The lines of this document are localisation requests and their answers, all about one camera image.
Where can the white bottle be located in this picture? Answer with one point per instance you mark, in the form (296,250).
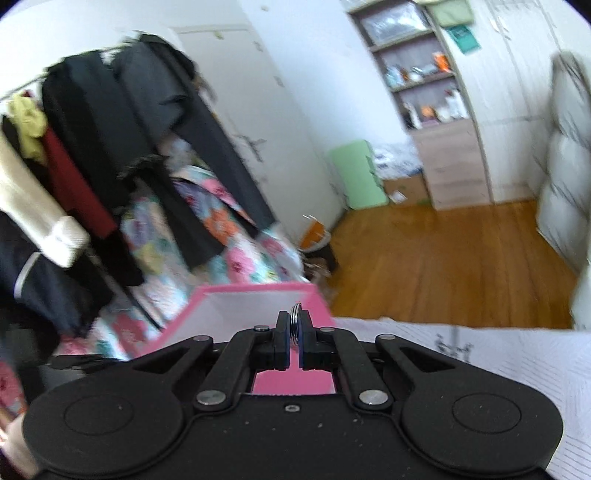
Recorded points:
(455,105)

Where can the grey puffer jacket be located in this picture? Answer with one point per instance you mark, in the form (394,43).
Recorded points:
(563,184)

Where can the yellow-green garment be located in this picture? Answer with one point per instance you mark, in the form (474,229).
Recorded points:
(27,124)

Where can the green folding table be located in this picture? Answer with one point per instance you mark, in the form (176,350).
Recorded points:
(360,175)

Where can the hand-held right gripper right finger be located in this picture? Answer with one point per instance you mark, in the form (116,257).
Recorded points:
(301,344)

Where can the black garment with furry cuff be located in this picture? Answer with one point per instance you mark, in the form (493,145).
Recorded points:
(184,221)

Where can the light wooden wardrobe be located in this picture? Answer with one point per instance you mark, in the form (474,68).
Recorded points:
(512,115)

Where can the brown cardboard box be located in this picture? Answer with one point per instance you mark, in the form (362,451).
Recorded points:
(408,187)

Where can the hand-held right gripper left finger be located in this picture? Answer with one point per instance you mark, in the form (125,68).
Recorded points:
(287,350)

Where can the wooden shelf unit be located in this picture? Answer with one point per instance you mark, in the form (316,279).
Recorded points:
(452,161)

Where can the red hanging garment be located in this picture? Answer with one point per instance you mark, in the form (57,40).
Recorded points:
(74,184)

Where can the dark grey hanging coat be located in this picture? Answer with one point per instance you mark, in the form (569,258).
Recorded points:
(184,106)

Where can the navy jacket with white stripe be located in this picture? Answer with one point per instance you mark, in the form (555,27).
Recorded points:
(46,286)

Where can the white patterned bed sheet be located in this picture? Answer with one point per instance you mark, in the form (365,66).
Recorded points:
(485,369)

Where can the white door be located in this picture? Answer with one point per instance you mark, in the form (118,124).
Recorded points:
(277,115)

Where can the black hanging coat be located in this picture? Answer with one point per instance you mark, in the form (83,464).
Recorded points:
(87,138)

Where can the white plastic package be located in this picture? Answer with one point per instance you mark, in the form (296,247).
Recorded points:
(397,157)

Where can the white fuzzy garment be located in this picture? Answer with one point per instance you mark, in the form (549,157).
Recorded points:
(37,207)

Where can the pink cardboard box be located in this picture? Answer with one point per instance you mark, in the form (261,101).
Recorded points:
(318,300)

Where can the floral quilt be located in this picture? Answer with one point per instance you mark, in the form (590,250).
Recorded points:
(240,263)

